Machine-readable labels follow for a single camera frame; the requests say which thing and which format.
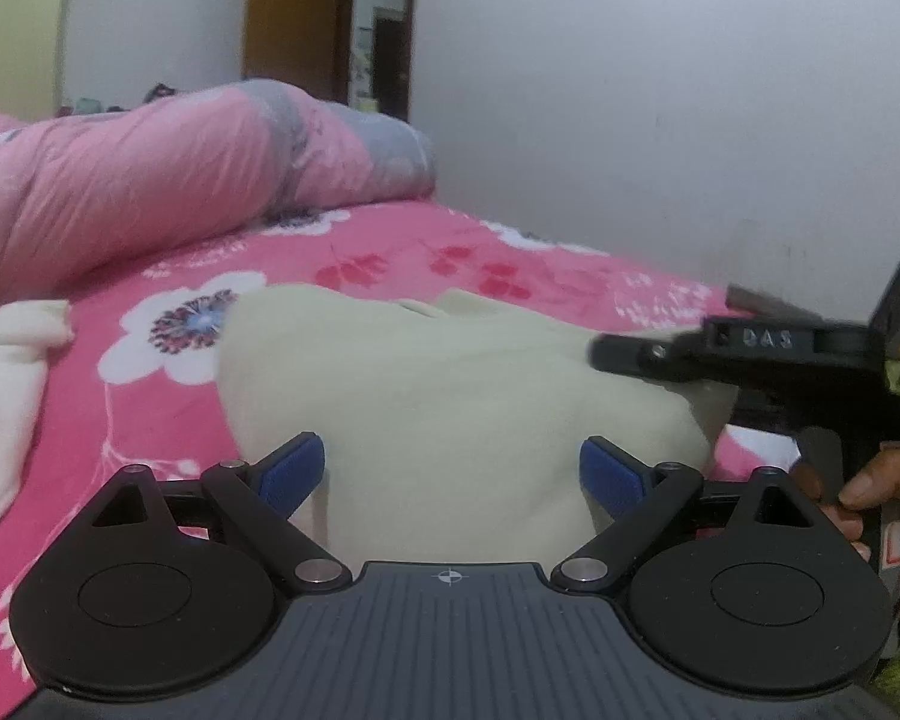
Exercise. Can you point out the pink and grey quilt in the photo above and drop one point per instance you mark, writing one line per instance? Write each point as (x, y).
(142, 180)

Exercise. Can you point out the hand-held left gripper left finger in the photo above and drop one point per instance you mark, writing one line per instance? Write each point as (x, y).
(296, 472)

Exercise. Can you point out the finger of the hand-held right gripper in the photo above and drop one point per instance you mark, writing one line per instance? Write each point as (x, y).
(720, 352)
(772, 304)

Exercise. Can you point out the pale yellow wardrobe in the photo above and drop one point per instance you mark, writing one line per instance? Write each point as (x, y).
(15, 37)

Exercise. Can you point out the pink floral blanket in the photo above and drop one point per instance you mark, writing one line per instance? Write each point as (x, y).
(142, 390)

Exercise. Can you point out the cream sweatshirt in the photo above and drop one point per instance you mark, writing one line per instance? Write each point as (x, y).
(435, 390)

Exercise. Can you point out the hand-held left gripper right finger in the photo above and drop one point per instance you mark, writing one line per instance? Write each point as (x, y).
(607, 476)

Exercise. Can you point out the wooden door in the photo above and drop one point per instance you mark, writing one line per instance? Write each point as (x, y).
(292, 15)

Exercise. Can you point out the white fluffy garment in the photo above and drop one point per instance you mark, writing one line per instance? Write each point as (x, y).
(0, 420)

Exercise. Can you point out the dark door frame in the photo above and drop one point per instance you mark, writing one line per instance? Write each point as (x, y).
(386, 37)

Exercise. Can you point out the person's right hand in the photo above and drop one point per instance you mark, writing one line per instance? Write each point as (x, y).
(896, 476)

